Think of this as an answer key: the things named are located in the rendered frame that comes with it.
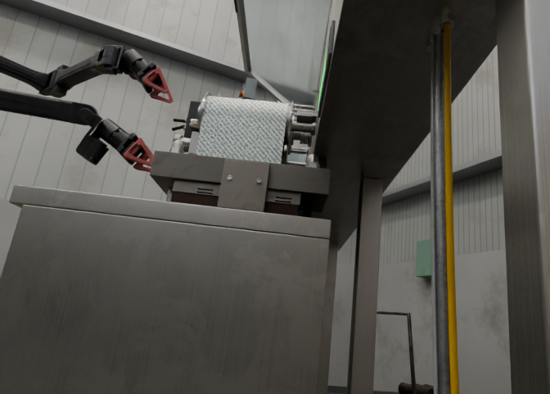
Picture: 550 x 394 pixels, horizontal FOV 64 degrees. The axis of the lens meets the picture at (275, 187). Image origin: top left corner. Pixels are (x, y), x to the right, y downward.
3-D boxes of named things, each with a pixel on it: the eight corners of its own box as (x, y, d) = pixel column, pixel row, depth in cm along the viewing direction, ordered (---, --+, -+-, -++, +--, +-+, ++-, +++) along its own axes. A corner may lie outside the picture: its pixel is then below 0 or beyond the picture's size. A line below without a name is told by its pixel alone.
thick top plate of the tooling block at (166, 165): (166, 195, 113) (171, 173, 115) (322, 213, 111) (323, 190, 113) (149, 174, 98) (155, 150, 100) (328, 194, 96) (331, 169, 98)
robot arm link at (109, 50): (44, 92, 163) (52, 66, 165) (60, 100, 167) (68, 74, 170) (103, 67, 135) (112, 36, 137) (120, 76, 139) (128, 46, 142)
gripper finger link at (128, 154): (142, 171, 114) (116, 151, 116) (151, 180, 121) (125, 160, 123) (160, 151, 116) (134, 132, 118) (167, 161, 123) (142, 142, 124)
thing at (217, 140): (190, 184, 118) (201, 123, 124) (277, 194, 117) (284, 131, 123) (190, 184, 118) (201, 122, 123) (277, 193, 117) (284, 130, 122)
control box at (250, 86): (236, 102, 196) (240, 83, 199) (250, 106, 198) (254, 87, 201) (240, 96, 190) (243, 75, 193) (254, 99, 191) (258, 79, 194)
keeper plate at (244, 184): (218, 209, 95) (225, 161, 98) (263, 214, 95) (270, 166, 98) (216, 206, 93) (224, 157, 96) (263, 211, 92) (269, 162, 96)
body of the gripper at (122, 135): (120, 153, 116) (101, 138, 117) (132, 166, 125) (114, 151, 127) (137, 135, 117) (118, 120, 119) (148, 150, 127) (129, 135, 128)
